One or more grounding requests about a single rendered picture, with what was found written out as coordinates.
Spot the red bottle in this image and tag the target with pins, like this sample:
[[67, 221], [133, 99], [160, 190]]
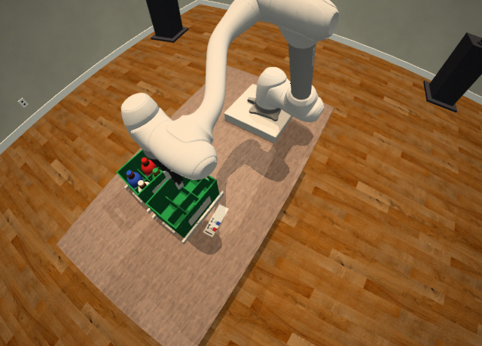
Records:
[[147, 166]]

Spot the green crate with dividers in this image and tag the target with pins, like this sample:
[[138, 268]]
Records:
[[135, 164], [174, 209]]

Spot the cream paper strip with colored squares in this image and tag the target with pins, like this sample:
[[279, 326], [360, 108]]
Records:
[[215, 221]]

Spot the cream bottle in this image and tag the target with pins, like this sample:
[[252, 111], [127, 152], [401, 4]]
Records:
[[141, 184]]

